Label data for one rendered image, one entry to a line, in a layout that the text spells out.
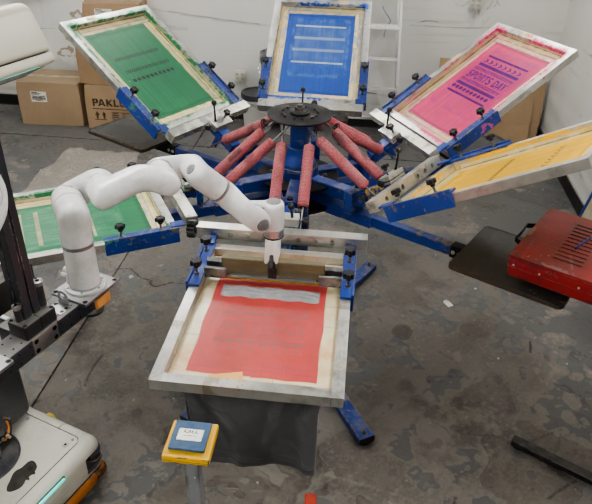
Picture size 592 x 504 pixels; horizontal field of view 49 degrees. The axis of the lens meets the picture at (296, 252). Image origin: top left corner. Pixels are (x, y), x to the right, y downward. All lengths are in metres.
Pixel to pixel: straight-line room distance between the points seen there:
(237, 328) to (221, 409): 0.27
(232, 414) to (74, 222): 0.78
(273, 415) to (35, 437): 1.15
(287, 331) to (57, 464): 1.11
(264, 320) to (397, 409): 1.26
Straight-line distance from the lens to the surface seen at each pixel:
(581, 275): 2.44
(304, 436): 2.19
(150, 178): 1.97
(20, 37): 1.60
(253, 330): 2.19
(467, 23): 6.29
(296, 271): 2.35
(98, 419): 3.31
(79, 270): 2.08
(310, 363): 2.07
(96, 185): 2.00
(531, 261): 2.45
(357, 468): 3.04
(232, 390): 1.95
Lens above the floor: 2.34
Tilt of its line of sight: 32 degrees down
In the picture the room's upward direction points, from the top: 2 degrees clockwise
